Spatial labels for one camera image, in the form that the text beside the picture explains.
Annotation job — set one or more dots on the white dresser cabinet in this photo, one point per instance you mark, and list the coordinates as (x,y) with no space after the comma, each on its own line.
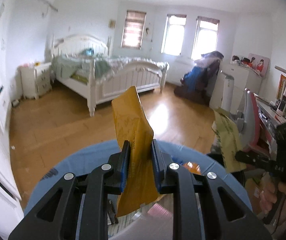
(243,78)

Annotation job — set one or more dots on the white study desk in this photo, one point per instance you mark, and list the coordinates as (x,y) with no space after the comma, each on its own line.
(272,113)

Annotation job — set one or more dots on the small orange packet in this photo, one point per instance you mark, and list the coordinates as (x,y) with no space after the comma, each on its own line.
(192,167)

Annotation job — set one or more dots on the round blue table cloth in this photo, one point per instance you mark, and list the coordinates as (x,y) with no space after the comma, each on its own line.
(155,221)

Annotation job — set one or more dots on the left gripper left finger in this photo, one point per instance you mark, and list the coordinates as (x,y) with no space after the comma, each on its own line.
(76,207)

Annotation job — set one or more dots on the orange snack wrapper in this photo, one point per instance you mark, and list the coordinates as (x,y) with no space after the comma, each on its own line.
(132,125)

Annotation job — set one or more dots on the framed girls picture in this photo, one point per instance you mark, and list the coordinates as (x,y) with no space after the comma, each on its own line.
(259,63)

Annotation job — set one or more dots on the white bed frame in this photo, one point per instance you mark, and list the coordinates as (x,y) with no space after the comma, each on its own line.
(82,63)

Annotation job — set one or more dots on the person's right hand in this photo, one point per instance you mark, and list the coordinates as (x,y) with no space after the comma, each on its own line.
(268,195)

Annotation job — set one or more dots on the white air purifier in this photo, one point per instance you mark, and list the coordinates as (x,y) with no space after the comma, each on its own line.
(227,95)

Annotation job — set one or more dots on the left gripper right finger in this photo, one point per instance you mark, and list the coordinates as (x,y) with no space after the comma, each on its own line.
(204,207)

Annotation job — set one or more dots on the red desk chair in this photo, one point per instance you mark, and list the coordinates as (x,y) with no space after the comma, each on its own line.
(248,125)

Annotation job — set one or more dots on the striped window blind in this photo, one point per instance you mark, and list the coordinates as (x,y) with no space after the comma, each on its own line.
(133,29)

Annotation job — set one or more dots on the dark armchair with clothes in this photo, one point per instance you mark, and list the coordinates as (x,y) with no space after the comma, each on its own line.
(194,84)

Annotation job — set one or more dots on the white nightstand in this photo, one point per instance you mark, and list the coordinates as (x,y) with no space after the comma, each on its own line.
(35,80)

